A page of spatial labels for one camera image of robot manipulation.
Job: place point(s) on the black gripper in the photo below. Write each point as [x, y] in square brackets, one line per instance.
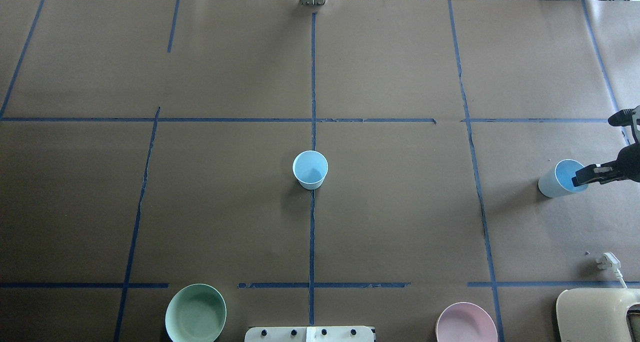
[630, 161]

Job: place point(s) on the light blue cup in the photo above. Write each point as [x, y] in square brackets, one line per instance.
[557, 182]
[310, 169]

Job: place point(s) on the white power plug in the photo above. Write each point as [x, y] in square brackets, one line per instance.
[608, 261]

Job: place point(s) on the cream toaster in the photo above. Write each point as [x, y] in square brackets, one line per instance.
[598, 315]

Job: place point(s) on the pink bowl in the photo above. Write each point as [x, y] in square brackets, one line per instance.
[465, 322]

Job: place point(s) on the green bowl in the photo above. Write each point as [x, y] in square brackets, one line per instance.
[196, 313]

